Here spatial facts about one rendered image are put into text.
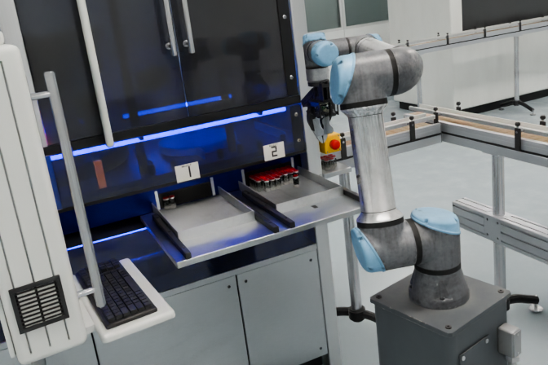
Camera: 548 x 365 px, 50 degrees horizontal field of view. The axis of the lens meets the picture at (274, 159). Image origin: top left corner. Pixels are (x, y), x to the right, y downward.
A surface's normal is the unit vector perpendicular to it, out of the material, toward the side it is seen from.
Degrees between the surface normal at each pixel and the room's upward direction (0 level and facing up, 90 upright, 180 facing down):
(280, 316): 90
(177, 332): 90
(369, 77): 78
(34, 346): 90
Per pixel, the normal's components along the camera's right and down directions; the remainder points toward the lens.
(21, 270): 0.49, 0.18
